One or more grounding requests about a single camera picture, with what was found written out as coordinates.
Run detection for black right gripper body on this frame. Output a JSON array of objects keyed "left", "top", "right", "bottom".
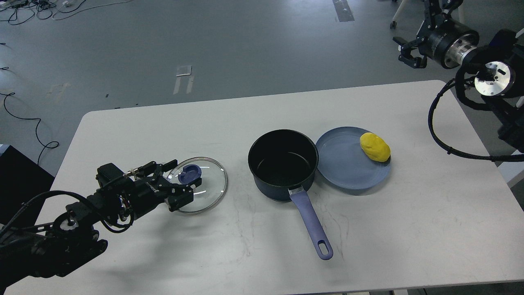
[{"left": 418, "top": 19, "right": 480, "bottom": 69}]

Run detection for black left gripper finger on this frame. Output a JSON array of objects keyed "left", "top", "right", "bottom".
[
  {"left": 163, "top": 184, "right": 196, "bottom": 212},
  {"left": 135, "top": 159, "right": 178, "bottom": 180}
]

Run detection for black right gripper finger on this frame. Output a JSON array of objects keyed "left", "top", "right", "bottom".
[
  {"left": 393, "top": 36, "right": 427, "bottom": 69},
  {"left": 424, "top": 0, "right": 464, "bottom": 29}
]

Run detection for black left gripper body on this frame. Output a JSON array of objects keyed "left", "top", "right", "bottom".
[{"left": 120, "top": 179, "right": 168, "bottom": 220}]

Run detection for glass pot lid blue knob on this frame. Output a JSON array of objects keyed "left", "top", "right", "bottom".
[{"left": 166, "top": 157, "right": 228, "bottom": 215}]

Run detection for yellow potato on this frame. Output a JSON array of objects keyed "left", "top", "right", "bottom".
[{"left": 359, "top": 132, "right": 391, "bottom": 162}]

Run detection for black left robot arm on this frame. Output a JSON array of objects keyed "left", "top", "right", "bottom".
[{"left": 0, "top": 159, "right": 202, "bottom": 291}]

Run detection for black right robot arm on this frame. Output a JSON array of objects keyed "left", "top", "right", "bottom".
[{"left": 393, "top": 0, "right": 524, "bottom": 162}]

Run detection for white chair legs with casters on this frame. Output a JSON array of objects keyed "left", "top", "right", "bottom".
[{"left": 390, "top": 0, "right": 410, "bottom": 30}]

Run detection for dark blue saucepan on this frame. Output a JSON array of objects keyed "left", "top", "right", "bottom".
[{"left": 248, "top": 129, "right": 334, "bottom": 260}]

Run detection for black box at left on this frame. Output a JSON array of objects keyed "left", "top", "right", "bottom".
[{"left": 0, "top": 144, "right": 54, "bottom": 216}]

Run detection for blue plate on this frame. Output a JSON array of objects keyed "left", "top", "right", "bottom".
[{"left": 316, "top": 127, "right": 391, "bottom": 190}]

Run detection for black floor cable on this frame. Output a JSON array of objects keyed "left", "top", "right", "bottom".
[{"left": 0, "top": 92, "right": 60, "bottom": 164}]

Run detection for tangled cables top left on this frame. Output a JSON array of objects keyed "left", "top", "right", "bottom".
[{"left": 0, "top": 0, "right": 131, "bottom": 26}]

